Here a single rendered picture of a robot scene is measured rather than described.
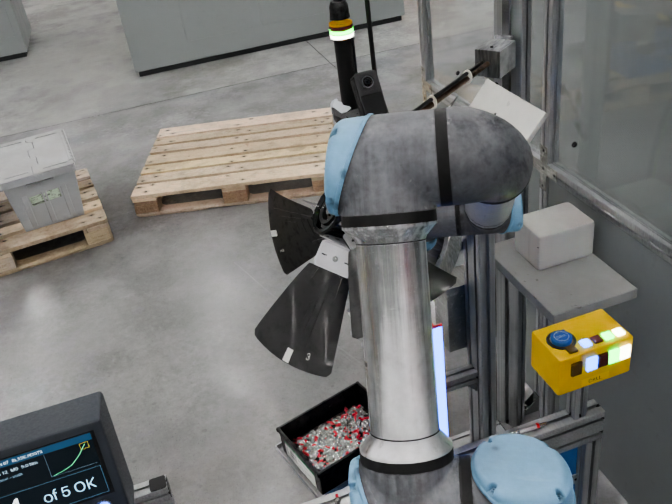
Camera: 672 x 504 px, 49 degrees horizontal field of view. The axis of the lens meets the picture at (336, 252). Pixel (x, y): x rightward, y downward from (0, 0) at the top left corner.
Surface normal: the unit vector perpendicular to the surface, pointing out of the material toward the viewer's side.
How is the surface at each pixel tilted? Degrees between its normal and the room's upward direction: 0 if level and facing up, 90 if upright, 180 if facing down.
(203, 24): 90
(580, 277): 0
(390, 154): 56
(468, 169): 81
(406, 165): 71
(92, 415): 15
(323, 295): 50
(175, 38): 90
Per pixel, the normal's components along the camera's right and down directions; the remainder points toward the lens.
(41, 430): -0.20, -0.93
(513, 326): -0.59, 0.50
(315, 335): -0.31, -0.17
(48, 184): 0.42, 0.52
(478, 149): 0.22, -0.01
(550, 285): -0.12, -0.83
